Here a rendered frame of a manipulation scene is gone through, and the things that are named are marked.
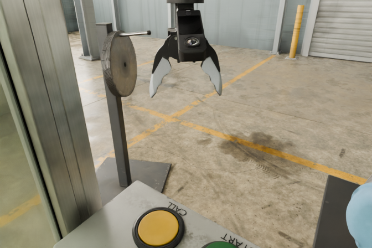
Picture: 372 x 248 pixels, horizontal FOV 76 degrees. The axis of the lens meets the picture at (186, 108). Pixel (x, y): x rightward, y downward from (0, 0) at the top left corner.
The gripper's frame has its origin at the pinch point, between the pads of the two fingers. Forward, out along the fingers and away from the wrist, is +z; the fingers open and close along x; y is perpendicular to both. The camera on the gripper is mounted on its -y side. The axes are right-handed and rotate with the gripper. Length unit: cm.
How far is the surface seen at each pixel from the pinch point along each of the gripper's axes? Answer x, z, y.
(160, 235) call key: 5.0, 0.8, -31.5
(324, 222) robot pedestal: -22.6, 16.3, -19.4
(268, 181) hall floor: -60, 91, 72
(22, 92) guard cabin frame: 14.9, -12.9, -29.1
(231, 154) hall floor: -43, 91, 103
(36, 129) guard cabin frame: 14.5, -9.8, -29.3
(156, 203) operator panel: 5.5, 1.2, -27.3
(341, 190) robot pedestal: -30.7, 16.3, -12.5
